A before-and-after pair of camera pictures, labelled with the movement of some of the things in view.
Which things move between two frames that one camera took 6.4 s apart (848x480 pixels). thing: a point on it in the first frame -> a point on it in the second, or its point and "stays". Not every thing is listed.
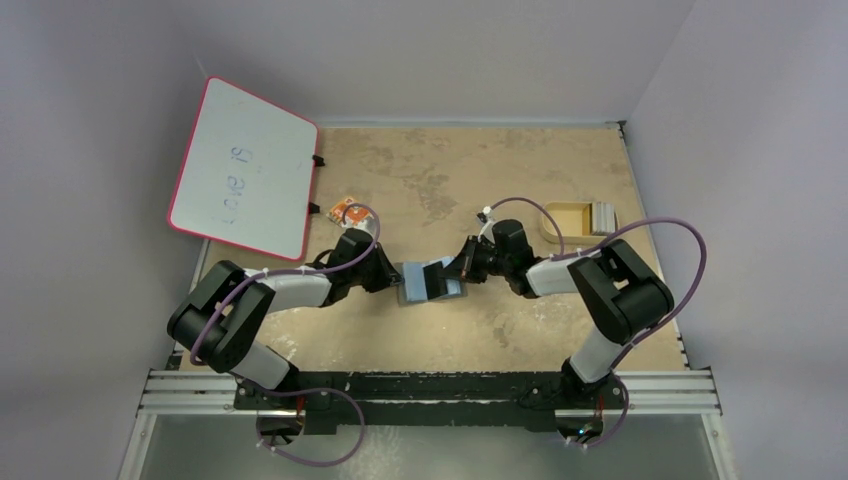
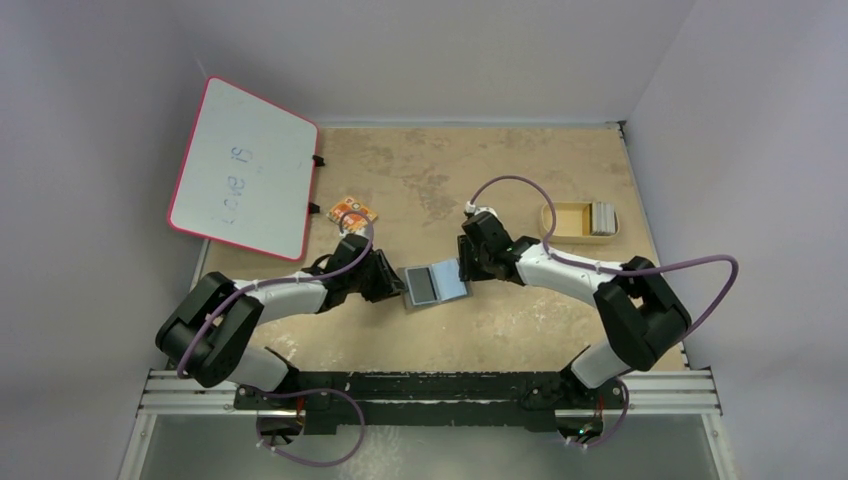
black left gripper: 386,275 stays
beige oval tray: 573,220 stays
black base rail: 348,401 stays
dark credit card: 435,280 -> 421,284
